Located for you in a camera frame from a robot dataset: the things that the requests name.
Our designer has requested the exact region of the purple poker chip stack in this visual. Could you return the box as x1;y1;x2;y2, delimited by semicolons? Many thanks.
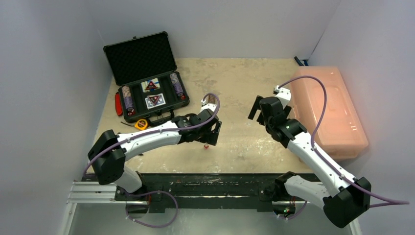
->
173;82;184;96

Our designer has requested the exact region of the blue orange chip stack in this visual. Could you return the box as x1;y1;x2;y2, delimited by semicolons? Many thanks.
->
169;73;179;85

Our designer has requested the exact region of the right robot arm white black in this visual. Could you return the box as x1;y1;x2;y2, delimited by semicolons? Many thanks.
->
248;96;371;228

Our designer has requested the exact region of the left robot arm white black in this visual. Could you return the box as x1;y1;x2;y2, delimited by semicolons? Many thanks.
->
88;110;222;200

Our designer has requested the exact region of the black poker set case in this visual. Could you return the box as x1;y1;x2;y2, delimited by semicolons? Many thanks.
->
103;32;190;126

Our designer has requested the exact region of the card deck lower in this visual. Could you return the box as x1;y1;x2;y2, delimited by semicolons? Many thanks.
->
144;94;166;109

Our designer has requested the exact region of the card deck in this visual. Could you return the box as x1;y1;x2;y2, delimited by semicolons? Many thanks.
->
140;78;161;93
144;94;166;109

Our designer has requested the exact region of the yellow tape measure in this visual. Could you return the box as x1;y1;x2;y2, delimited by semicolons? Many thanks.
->
134;118;148;131

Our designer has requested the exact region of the card deck upper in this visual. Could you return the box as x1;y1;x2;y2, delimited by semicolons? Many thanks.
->
140;78;161;93

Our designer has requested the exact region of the pink translucent plastic storage box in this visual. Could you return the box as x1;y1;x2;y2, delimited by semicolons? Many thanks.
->
289;66;368;162

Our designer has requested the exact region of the pink chip stack in case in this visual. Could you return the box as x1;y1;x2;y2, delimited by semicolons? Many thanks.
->
121;86;134;112

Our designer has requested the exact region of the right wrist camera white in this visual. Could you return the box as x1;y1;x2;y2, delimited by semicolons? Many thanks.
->
273;86;292;108

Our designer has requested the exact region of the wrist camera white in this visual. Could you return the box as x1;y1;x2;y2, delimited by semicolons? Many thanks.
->
273;86;292;108
199;99;217;113

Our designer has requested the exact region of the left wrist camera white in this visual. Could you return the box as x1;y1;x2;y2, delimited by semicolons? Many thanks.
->
199;99;217;113

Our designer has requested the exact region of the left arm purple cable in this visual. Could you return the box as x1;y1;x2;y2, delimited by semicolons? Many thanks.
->
82;93;221;177

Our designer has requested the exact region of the blue clamp at wall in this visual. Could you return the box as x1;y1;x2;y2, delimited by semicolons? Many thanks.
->
294;56;308;66

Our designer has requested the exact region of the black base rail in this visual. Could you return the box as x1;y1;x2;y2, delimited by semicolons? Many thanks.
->
110;172;295;213

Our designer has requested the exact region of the red black handled tool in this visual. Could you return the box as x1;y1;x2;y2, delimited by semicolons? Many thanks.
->
115;92;123;117

